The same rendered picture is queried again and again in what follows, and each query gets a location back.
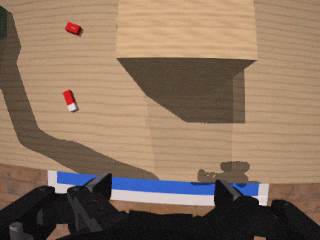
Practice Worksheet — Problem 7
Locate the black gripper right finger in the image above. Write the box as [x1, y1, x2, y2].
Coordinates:
[181, 179, 320, 240]

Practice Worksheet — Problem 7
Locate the wooden chest of drawers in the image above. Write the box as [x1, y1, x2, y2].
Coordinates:
[116, 0, 258, 96]

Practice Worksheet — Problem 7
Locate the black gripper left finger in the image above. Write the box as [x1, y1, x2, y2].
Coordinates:
[0, 173, 138, 240]

